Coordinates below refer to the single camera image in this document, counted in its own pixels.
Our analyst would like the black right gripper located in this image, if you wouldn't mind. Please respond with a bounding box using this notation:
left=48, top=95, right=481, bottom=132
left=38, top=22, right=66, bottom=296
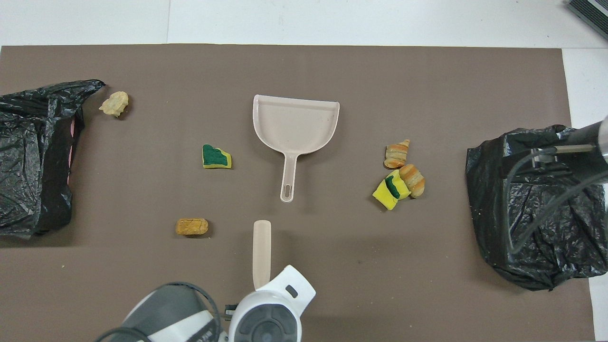
left=506, top=144, right=597, bottom=186

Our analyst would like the beige hand brush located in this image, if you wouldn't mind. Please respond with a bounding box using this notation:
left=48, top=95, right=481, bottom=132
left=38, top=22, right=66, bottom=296
left=253, top=219, right=272, bottom=290

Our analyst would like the brown hash brown toy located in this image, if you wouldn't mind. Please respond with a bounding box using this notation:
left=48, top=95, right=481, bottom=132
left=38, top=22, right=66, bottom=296
left=175, top=218, right=209, bottom=236

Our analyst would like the striped croissant toy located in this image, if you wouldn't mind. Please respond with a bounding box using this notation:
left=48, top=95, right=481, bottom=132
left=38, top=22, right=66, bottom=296
left=383, top=139, right=411, bottom=170
left=399, top=164, right=426, bottom=199

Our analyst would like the large yellow green sponge piece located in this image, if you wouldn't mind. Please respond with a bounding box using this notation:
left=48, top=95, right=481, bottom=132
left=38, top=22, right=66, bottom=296
left=372, top=170, right=411, bottom=211

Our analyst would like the small green yellow sponge piece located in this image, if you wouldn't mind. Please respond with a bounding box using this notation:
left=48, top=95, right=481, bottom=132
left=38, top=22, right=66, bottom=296
left=202, top=144, right=233, bottom=170

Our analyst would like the beige plastic dustpan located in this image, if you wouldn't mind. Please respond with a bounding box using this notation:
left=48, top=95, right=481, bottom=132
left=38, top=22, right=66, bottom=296
left=252, top=94, right=341, bottom=204

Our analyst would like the pale yellow crinkled food piece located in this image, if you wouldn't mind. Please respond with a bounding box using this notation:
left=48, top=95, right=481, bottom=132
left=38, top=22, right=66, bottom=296
left=99, top=91, right=129, bottom=117

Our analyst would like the black bag lined bin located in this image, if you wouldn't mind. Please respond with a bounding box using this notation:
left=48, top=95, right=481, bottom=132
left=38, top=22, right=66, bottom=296
left=465, top=124, right=608, bottom=292

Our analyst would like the black bag over pink bin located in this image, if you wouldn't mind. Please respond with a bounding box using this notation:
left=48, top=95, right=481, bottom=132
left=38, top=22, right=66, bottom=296
left=0, top=79, right=106, bottom=239

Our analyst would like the grey ribbed device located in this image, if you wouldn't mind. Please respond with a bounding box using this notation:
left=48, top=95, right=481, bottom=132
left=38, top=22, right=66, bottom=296
left=567, top=0, right=608, bottom=28

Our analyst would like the brown table mat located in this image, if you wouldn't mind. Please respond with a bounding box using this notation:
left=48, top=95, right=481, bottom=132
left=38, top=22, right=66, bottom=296
left=0, top=44, right=595, bottom=342

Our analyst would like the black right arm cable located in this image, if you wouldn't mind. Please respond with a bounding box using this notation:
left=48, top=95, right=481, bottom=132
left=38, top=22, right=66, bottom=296
left=503, top=146, right=608, bottom=256

